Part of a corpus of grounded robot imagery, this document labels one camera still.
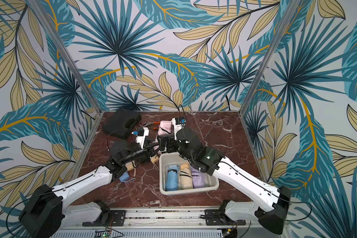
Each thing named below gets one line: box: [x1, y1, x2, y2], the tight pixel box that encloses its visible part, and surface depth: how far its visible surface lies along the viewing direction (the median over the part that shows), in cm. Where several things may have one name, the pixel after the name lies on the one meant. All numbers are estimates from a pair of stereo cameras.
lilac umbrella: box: [191, 167, 206, 189], surface depth 84 cm
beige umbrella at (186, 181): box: [179, 162, 194, 190], surface depth 86 cm
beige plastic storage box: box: [159, 151, 220, 195], surface depth 84 cm
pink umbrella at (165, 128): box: [155, 120, 173, 142], surface depth 67 cm
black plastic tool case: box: [102, 107, 142, 140], surface depth 109 cm
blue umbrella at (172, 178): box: [165, 165, 179, 192], surface depth 85 cm
